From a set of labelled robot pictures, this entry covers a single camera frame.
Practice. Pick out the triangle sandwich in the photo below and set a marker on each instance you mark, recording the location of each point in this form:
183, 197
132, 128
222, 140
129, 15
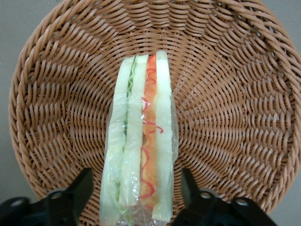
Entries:
162, 117

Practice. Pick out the brown round wicker basket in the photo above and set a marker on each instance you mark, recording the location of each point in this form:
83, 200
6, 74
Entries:
223, 94

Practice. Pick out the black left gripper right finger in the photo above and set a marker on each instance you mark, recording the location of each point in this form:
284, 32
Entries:
211, 212

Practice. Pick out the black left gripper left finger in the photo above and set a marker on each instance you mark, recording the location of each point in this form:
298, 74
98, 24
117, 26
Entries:
58, 207

